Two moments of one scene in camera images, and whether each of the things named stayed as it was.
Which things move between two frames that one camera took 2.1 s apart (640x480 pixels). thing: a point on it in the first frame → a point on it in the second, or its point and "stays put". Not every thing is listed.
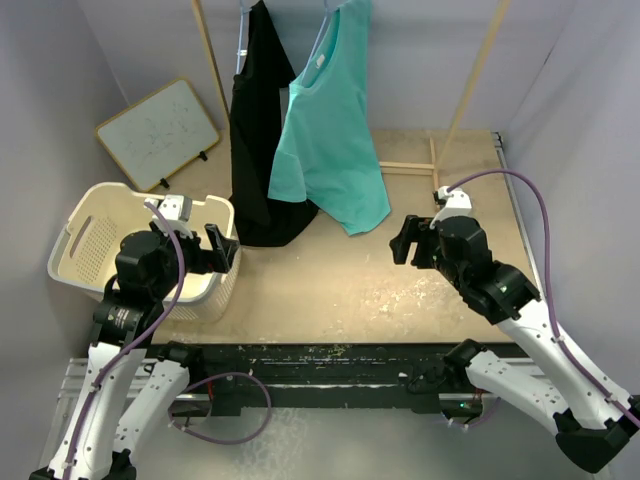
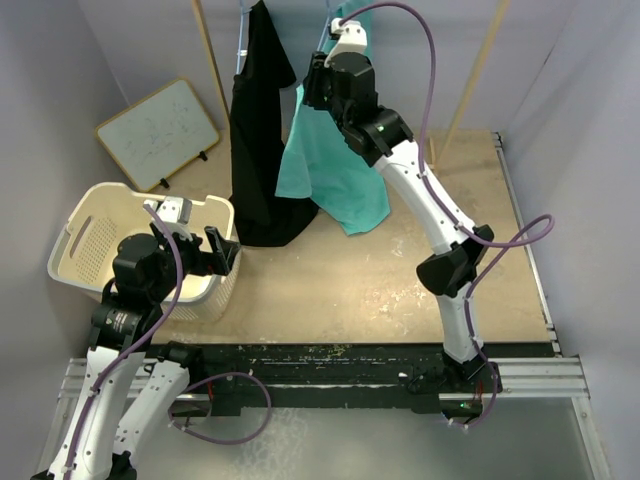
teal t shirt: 329,151 stays put
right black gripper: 413,228 → 317,74
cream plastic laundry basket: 84,257 stays put
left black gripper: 208,260 stays put
